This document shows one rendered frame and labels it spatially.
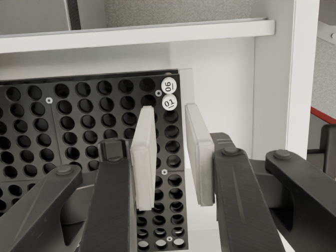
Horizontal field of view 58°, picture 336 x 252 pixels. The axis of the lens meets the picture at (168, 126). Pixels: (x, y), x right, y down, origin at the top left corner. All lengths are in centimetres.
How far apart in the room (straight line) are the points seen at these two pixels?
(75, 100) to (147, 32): 8
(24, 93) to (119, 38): 9
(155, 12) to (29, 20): 71
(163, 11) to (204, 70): 84
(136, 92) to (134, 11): 91
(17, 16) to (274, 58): 33
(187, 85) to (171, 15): 85
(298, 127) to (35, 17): 40
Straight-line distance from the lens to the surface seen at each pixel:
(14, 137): 30
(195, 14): 116
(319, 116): 85
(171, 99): 25
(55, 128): 28
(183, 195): 29
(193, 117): 16
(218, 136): 15
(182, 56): 32
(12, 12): 45
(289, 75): 25
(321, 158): 30
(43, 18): 54
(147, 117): 16
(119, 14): 116
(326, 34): 128
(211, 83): 32
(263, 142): 32
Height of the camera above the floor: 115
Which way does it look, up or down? 72 degrees down
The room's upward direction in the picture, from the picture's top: 177 degrees clockwise
